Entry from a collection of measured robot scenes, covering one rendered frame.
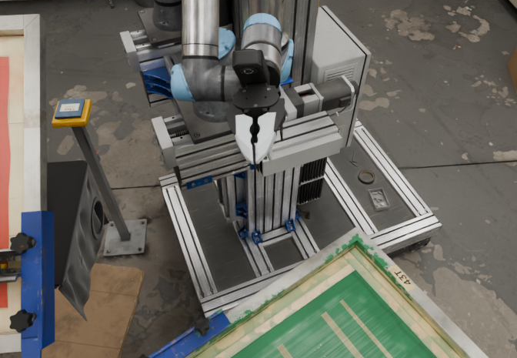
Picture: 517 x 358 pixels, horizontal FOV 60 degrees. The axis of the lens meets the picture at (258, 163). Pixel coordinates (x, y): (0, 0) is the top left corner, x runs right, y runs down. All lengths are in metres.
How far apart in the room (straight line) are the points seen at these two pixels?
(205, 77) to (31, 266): 0.58
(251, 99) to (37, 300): 0.69
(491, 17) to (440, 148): 1.79
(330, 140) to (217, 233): 1.08
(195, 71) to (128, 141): 2.20
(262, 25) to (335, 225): 1.62
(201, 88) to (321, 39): 0.83
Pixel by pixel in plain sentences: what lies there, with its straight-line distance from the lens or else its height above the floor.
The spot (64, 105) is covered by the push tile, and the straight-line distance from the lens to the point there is 1.92.
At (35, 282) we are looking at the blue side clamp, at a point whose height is 1.23.
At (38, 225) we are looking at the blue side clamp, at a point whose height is 1.30.
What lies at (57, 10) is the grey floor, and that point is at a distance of 4.60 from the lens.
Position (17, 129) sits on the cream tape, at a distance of 1.23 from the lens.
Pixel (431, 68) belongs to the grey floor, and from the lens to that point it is 3.78.
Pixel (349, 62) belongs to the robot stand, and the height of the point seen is 1.22.
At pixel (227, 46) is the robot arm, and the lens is 1.17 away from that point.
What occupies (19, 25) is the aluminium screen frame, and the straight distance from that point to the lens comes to 1.28.
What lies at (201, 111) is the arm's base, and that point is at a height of 1.29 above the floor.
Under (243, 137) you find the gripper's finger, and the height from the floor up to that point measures 1.68.
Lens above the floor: 2.15
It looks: 50 degrees down
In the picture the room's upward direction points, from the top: straight up
